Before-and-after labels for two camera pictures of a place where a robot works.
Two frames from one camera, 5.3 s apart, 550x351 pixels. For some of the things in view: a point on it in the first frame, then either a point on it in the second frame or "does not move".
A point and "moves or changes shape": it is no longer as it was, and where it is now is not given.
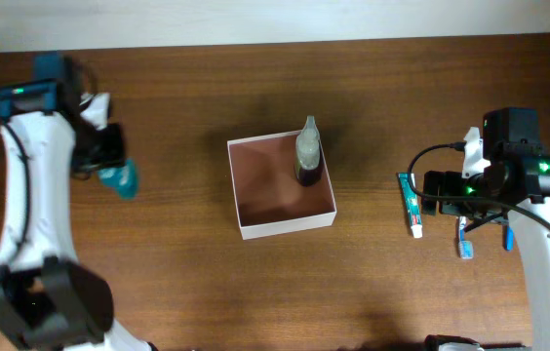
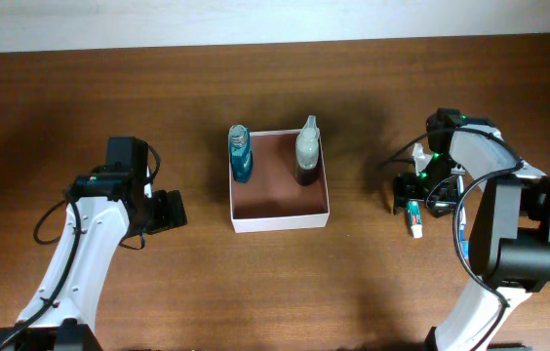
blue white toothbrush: (465, 247) does not move
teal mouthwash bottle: (123, 178) moves or changes shape
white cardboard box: (269, 199) does not move
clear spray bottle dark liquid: (308, 154) does not move
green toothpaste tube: (412, 204) does not move
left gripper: (113, 155) to (172, 212)
